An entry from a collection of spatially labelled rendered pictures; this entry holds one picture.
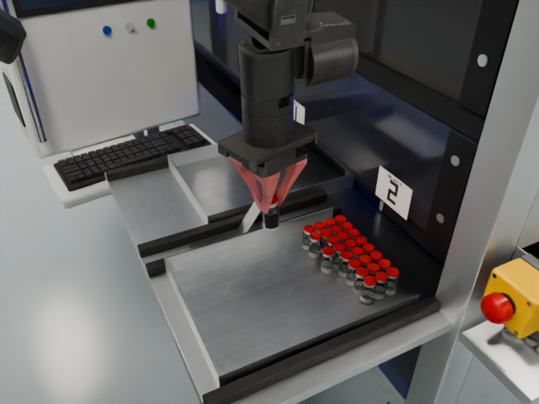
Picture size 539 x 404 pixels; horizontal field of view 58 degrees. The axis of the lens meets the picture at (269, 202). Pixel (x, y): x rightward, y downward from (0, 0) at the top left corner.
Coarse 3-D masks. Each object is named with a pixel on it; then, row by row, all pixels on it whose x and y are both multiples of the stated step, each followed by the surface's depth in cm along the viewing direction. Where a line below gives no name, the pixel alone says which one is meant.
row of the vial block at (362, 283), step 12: (324, 228) 89; (324, 240) 88; (336, 240) 86; (336, 252) 85; (348, 252) 84; (336, 264) 86; (348, 264) 82; (348, 276) 83; (360, 276) 79; (360, 288) 81; (372, 288) 78; (372, 300) 80
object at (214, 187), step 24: (216, 144) 117; (192, 168) 114; (216, 168) 114; (312, 168) 114; (192, 192) 101; (216, 192) 106; (240, 192) 106; (288, 192) 101; (312, 192) 104; (216, 216) 95
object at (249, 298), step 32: (288, 224) 93; (192, 256) 87; (224, 256) 90; (256, 256) 90; (288, 256) 90; (320, 256) 90; (192, 288) 83; (224, 288) 83; (256, 288) 83; (288, 288) 83; (320, 288) 83; (352, 288) 83; (192, 320) 73; (224, 320) 78; (256, 320) 78; (288, 320) 78; (320, 320) 78; (352, 320) 73; (224, 352) 73; (256, 352) 73; (288, 352) 70; (224, 384) 67
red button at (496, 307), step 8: (488, 296) 64; (496, 296) 64; (504, 296) 64; (480, 304) 66; (488, 304) 64; (496, 304) 63; (504, 304) 63; (488, 312) 64; (496, 312) 63; (504, 312) 63; (512, 312) 63; (488, 320) 65; (496, 320) 64; (504, 320) 63
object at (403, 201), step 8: (384, 176) 83; (392, 176) 81; (384, 184) 84; (400, 184) 80; (376, 192) 86; (384, 192) 84; (400, 192) 80; (408, 192) 78; (384, 200) 85; (400, 200) 81; (408, 200) 79; (392, 208) 83; (400, 208) 81; (408, 208) 79
